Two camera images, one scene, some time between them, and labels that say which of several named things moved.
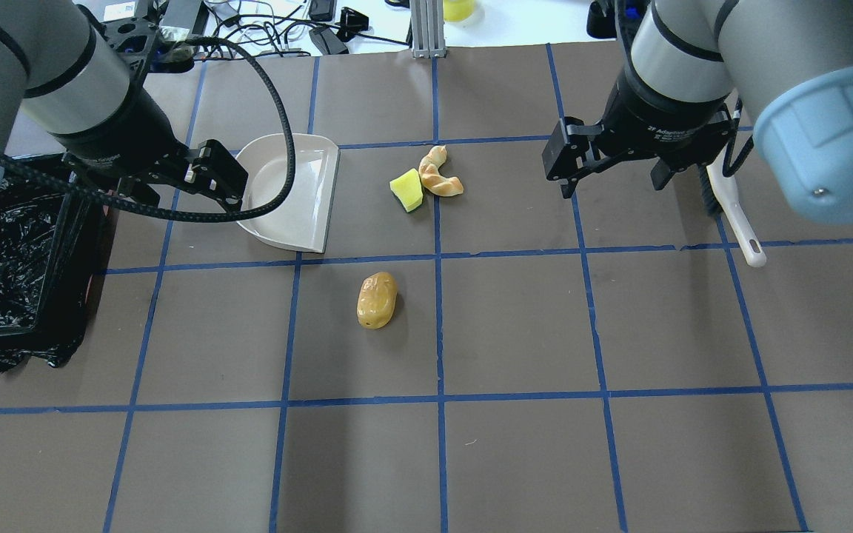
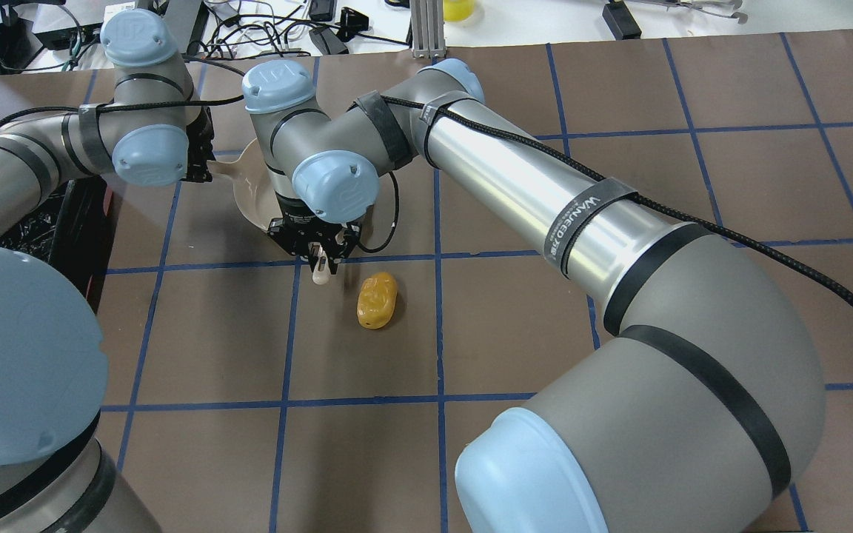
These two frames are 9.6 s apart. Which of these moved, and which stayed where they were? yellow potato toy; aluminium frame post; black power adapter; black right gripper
Moved: black right gripper
Stayed: aluminium frame post; black power adapter; yellow potato toy
